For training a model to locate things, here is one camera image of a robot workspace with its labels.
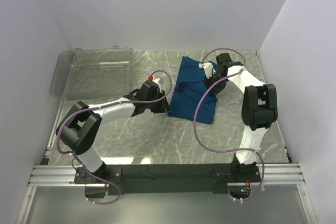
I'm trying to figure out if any clear plastic bin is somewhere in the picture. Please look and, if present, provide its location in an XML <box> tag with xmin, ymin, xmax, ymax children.
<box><xmin>50</xmin><ymin>46</ymin><xmax>135</xmax><ymax>101</ymax></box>

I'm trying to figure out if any aluminium rail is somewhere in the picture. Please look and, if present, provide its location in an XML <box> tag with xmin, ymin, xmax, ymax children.
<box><xmin>28</xmin><ymin>163</ymin><xmax>306</xmax><ymax>187</ymax></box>

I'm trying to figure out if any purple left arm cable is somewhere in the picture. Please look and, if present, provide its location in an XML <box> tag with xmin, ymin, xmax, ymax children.
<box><xmin>56</xmin><ymin>70</ymin><xmax>173</xmax><ymax>205</ymax></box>

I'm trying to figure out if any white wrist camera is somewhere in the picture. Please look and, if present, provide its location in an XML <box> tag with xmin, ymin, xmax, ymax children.
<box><xmin>148</xmin><ymin>76</ymin><xmax>163</xmax><ymax>87</ymax></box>
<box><xmin>198</xmin><ymin>62</ymin><xmax>214</xmax><ymax>79</ymax></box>

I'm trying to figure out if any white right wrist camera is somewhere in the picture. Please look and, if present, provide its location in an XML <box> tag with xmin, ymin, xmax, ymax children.
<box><xmin>198</xmin><ymin>62</ymin><xmax>214</xmax><ymax>79</ymax></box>

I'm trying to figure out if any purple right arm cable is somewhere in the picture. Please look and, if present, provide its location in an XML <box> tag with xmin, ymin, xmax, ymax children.
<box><xmin>193</xmin><ymin>47</ymin><xmax>265</xmax><ymax>204</ymax></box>

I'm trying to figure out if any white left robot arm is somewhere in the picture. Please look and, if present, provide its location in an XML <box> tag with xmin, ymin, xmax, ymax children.
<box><xmin>56</xmin><ymin>78</ymin><xmax>171</xmax><ymax>183</ymax></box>

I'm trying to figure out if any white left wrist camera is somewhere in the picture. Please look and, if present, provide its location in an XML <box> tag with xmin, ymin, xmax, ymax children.
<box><xmin>148</xmin><ymin>76</ymin><xmax>163</xmax><ymax>87</ymax></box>

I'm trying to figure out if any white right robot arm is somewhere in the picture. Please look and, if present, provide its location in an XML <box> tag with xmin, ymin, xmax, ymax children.
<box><xmin>199</xmin><ymin>53</ymin><xmax>278</xmax><ymax>182</ymax></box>

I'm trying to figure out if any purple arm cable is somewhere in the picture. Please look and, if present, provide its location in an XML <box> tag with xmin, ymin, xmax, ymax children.
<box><xmin>193</xmin><ymin>47</ymin><xmax>265</xmax><ymax>204</ymax></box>
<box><xmin>56</xmin><ymin>70</ymin><xmax>173</xmax><ymax>205</ymax></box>

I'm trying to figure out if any blue printed t-shirt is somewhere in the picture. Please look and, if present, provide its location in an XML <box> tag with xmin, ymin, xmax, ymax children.
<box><xmin>168</xmin><ymin>56</ymin><xmax>217</xmax><ymax>124</ymax></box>

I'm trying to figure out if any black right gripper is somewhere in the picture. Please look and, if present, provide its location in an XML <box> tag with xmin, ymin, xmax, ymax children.
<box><xmin>203</xmin><ymin>72</ymin><xmax>228</xmax><ymax>98</ymax></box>

